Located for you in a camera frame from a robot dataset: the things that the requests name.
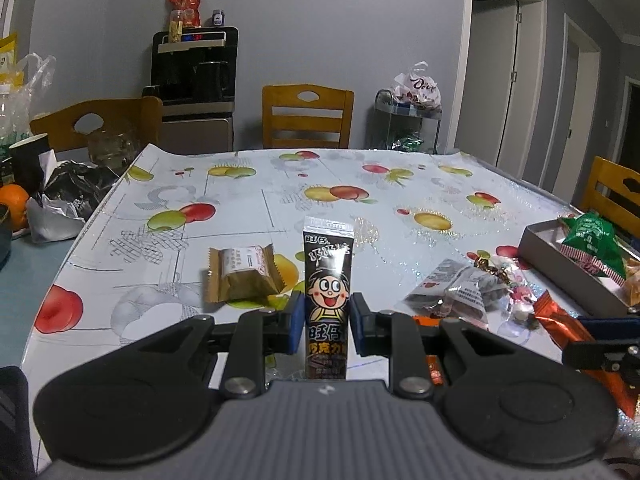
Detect clear bag dark snacks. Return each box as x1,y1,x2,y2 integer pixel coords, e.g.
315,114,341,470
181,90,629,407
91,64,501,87
400,259,509,330

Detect black paper cup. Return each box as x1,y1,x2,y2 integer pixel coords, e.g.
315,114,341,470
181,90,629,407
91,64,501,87
9,133,50,196

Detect black water dispenser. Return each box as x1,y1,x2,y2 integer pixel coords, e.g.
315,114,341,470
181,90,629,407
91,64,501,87
142,26,239,155

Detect silver black foil bag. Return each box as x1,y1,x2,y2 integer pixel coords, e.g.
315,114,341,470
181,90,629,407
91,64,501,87
26,160,119,244

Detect orange fruit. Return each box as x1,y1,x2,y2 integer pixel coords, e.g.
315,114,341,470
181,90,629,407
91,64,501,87
0,183,29,232

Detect brown wrapped pastry snack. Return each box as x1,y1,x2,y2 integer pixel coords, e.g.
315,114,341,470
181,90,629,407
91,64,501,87
205,245,284,304

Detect white plastic shopping bag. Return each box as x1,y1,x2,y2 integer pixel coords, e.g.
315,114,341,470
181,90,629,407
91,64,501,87
392,61,442,112

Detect grey cardboard box tray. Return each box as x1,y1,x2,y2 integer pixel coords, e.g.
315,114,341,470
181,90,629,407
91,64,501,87
518,220,639,318

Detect wooden chair far middle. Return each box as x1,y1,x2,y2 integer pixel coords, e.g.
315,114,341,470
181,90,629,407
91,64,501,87
262,84,355,148

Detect glass jar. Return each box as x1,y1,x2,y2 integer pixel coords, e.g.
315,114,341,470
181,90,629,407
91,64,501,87
87,128,139,174

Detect dark bowl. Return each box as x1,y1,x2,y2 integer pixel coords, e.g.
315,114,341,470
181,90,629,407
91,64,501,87
0,204,13,268

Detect orange foil snack packet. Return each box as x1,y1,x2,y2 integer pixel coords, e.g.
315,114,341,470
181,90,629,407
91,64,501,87
534,292,639,422

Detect black cartoon candy tube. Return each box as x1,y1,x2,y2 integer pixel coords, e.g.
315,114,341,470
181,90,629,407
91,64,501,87
303,217,355,380

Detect green snack bag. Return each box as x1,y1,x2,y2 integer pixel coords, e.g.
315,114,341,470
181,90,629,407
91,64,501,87
558,211,626,286

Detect yellow food bag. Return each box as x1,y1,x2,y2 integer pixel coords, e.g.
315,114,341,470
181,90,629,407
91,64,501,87
0,32,24,87

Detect fruit pattern tablecloth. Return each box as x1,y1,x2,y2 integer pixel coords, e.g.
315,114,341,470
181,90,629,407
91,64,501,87
19,143,640,476

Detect red snack bag on dispenser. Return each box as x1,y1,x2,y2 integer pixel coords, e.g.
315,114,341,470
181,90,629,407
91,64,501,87
167,0,201,27

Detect wooden chair right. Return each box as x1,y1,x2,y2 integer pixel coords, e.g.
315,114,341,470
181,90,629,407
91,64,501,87
579,156,639,238

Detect gold brown foil candy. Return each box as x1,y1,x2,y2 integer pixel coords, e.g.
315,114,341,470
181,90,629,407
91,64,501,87
474,256,513,285

